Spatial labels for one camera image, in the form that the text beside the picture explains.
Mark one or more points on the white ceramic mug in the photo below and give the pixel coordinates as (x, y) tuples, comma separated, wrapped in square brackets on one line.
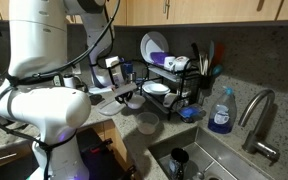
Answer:
[(169, 62), (170, 99)]

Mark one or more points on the red spatula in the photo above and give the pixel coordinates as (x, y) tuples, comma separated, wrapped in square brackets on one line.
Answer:
[(219, 53)]

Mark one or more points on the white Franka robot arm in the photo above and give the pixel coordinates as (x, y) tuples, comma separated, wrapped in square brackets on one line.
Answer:
[(37, 50)]

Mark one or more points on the light wood upper cabinets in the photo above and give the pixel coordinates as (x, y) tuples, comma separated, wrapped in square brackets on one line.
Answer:
[(200, 11)]

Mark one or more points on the blue dish soap bottle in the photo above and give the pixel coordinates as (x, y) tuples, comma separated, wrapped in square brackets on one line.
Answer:
[(221, 116)]

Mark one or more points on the white bowl with flower print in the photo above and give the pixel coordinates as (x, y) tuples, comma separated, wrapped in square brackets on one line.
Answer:
[(135, 102)]

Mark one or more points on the clear plastic container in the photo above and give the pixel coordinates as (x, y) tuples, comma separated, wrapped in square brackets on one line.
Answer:
[(147, 124)]

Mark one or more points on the pale wooden utensil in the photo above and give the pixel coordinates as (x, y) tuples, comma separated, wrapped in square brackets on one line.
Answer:
[(203, 64)]

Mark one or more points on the black two-tier dish rack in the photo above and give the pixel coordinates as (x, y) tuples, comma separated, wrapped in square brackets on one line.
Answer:
[(184, 83)]

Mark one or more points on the black stand with red clamps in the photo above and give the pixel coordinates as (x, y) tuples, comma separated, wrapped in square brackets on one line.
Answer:
[(100, 156)]

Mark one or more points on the blue sponge tray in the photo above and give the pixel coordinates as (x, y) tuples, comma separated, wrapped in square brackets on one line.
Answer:
[(191, 112)]

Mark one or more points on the black utensil holder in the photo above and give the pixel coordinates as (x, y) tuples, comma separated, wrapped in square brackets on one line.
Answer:
[(205, 81)]

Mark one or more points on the stainless steel tumbler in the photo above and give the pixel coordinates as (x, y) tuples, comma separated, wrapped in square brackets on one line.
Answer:
[(133, 78)]

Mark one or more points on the stainless steel sink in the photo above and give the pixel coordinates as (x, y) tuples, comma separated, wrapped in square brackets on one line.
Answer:
[(224, 150)]

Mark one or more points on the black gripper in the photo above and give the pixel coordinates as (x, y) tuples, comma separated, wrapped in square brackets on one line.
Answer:
[(123, 94)]

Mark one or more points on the large white dinner plate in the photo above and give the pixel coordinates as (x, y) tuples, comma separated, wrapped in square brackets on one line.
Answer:
[(149, 92)]

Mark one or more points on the teal kitchen utensil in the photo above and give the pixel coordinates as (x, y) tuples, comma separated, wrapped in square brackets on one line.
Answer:
[(217, 70)]

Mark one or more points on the dark patterned mug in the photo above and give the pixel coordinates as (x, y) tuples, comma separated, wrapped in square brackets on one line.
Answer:
[(179, 161)]

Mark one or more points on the light wood base cabinet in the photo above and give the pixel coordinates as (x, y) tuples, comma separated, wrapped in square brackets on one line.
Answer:
[(117, 140)]

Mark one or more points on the brushed steel faucet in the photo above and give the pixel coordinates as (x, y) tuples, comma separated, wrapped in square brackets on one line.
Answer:
[(257, 143)]

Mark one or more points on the large white upright plate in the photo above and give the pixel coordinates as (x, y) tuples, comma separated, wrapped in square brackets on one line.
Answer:
[(152, 43)]

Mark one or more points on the black kitchen utensil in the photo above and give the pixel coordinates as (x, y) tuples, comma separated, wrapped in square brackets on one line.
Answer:
[(195, 50)]

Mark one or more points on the blue spatula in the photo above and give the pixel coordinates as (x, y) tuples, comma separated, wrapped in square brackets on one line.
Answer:
[(211, 51)]

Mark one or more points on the purple plastic bowl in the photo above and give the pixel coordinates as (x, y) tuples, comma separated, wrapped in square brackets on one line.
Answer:
[(158, 57)]

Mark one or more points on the black round lid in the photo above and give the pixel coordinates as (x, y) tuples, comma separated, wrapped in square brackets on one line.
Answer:
[(96, 99)]

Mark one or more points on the white mug with red print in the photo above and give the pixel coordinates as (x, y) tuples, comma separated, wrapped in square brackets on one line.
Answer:
[(181, 63)]

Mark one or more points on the white shallow dish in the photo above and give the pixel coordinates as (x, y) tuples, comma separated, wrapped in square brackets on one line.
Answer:
[(158, 88)]

